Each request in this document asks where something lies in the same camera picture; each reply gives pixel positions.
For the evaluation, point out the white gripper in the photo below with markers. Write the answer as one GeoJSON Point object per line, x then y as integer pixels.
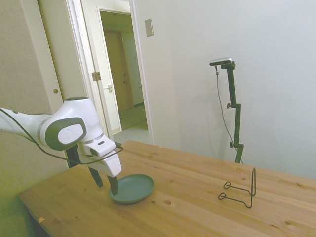
{"type": "Point", "coordinates": [112, 164]}

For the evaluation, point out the teal round plate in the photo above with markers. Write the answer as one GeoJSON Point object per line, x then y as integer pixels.
{"type": "Point", "coordinates": [134, 190]}

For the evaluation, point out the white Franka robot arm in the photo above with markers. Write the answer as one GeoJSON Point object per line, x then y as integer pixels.
{"type": "Point", "coordinates": [74, 111]}

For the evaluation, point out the metal door latch plate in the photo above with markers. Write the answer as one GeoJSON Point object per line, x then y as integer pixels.
{"type": "Point", "coordinates": [110, 87]}

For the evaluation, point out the white open door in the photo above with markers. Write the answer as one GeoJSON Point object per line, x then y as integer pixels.
{"type": "Point", "coordinates": [108, 111]}

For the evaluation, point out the round closet door pull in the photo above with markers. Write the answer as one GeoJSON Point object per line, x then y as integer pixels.
{"type": "Point", "coordinates": [55, 91]}

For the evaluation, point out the metal door hinge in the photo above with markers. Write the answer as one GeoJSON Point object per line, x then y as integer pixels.
{"type": "Point", "coordinates": [96, 76]}

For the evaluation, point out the brown wooden hallway door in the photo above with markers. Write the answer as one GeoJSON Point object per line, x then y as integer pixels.
{"type": "Point", "coordinates": [118, 74]}

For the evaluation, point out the wrist camera with black bracket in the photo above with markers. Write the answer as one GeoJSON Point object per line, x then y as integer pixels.
{"type": "Point", "coordinates": [72, 158]}

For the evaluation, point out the black jointed camera stand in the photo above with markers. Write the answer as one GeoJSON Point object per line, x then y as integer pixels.
{"type": "Point", "coordinates": [237, 123]}

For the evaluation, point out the beige wall switch plate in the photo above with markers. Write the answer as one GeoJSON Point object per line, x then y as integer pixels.
{"type": "Point", "coordinates": [148, 27]}

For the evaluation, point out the silver exterior camera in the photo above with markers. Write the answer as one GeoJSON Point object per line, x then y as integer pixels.
{"type": "Point", "coordinates": [221, 61]}

